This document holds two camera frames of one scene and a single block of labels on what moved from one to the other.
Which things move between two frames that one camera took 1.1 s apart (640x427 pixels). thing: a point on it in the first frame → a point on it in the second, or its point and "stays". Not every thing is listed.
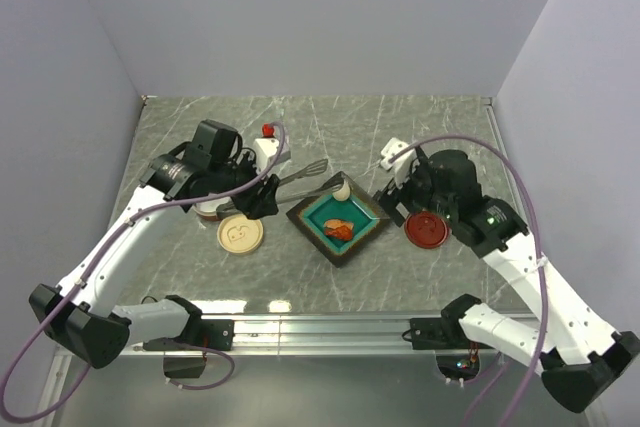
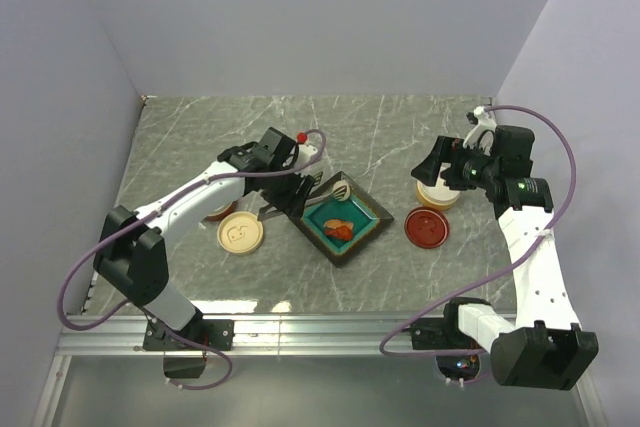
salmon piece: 336,223 stays
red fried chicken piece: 342,232 stays
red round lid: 426,230 stays
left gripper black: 261,199 → 293,202
